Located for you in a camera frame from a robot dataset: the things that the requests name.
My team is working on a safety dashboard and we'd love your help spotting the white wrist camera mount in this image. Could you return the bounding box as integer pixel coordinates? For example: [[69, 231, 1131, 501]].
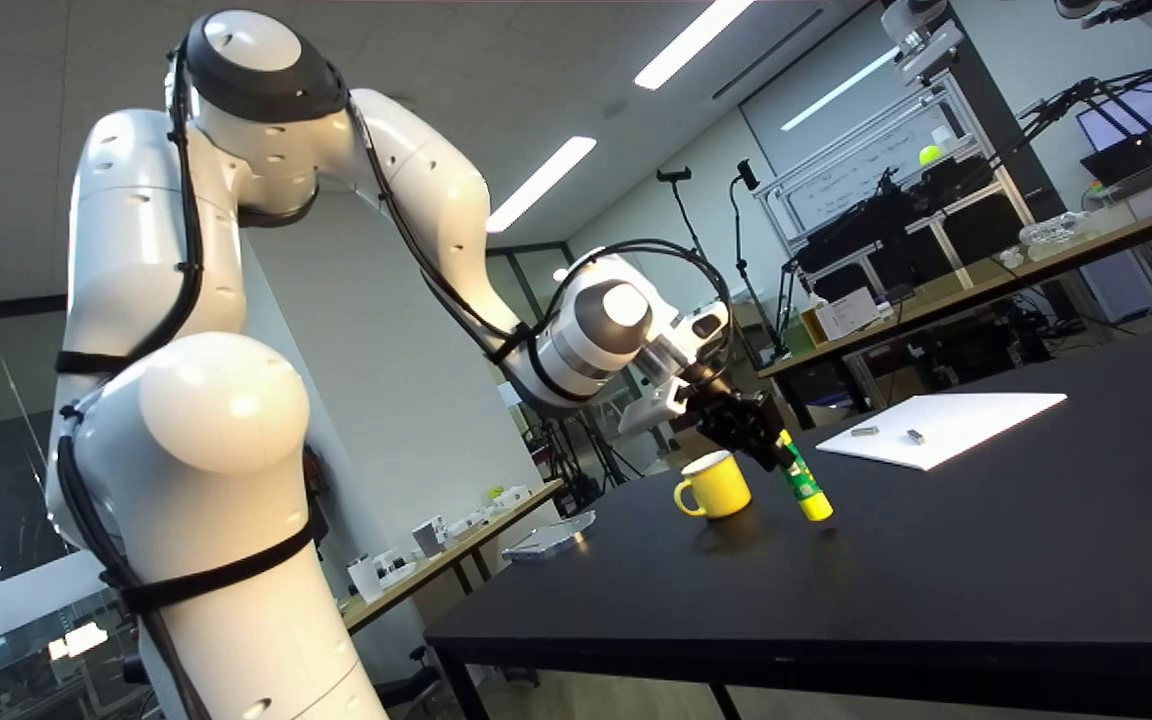
[[652, 300, 735, 409]]

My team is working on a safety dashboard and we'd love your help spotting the open laptop screen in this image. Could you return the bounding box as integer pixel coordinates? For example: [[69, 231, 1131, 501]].
[[1072, 69, 1152, 186]]

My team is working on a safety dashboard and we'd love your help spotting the long wooden workbench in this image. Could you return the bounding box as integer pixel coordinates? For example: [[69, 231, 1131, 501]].
[[756, 186, 1152, 393]]

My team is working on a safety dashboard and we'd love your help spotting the black slim stand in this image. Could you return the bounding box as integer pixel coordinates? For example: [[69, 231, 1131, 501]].
[[730, 155, 767, 317]]

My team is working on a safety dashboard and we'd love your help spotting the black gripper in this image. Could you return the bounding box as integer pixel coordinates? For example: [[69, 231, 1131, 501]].
[[671, 363, 798, 474]]

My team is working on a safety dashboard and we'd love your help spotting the white flat sheet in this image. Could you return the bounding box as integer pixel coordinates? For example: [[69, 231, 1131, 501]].
[[813, 389, 1072, 474]]

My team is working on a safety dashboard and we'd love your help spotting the wooden side desk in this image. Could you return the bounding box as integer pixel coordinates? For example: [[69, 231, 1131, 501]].
[[332, 474, 567, 635]]

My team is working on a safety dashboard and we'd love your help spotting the yellow cup with handle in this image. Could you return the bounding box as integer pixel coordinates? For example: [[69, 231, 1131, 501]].
[[667, 449, 756, 525]]

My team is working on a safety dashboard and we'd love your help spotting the green yellow glue stick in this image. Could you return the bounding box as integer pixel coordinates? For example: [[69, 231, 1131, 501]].
[[773, 425, 839, 527]]

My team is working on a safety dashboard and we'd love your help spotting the long ceiling light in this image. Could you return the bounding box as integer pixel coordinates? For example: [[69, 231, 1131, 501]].
[[479, 131, 605, 239], [633, 0, 762, 96]]

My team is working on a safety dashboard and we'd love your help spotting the small white box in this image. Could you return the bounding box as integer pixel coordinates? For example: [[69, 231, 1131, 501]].
[[343, 543, 424, 599]]

